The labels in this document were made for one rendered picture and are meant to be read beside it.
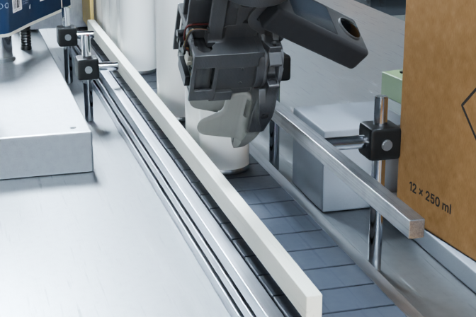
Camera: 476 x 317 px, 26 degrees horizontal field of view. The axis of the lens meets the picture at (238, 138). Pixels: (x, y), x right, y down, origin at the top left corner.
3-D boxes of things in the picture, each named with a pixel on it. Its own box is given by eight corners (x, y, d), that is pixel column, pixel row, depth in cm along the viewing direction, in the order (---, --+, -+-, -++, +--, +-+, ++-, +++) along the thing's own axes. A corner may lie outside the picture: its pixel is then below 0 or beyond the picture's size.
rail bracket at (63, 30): (58, 81, 164) (54, 6, 160) (98, 78, 166) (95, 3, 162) (60, 85, 161) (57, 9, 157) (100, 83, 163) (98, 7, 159)
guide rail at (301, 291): (87, 31, 169) (86, 19, 168) (94, 31, 169) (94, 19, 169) (304, 323, 70) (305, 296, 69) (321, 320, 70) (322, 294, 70)
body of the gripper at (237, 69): (171, 50, 94) (184, -59, 85) (261, 45, 96) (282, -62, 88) (188, 110, 89) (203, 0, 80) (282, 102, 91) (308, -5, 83)
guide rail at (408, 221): (131, -3, 169) (130, -11, 169) (138, -3, 170) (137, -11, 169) (409, 239, 70) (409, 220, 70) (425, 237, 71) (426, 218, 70)
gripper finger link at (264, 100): (236, 107, 96) (249, 37, 90) (254, 106, 97) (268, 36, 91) (248, 144, 93) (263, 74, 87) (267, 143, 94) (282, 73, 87)
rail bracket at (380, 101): (308, 271, 94) (312, 96, 89) (382, 262, 96) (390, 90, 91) (320, 286, 91) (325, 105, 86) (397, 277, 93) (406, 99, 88)
